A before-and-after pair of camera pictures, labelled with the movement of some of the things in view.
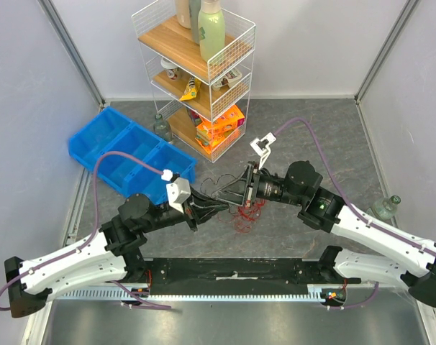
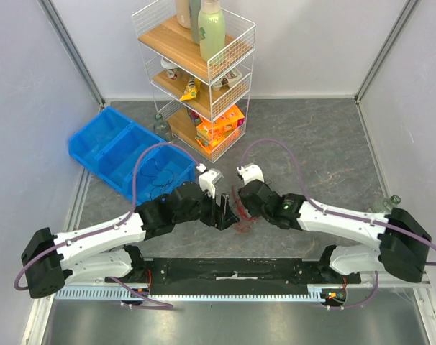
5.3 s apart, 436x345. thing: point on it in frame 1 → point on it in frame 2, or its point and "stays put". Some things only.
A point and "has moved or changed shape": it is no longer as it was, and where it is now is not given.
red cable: (243, 218) stays put
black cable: (214, 182) has moved or changed shape
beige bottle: (183, 14) stays put
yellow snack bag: (191, 89) stays put
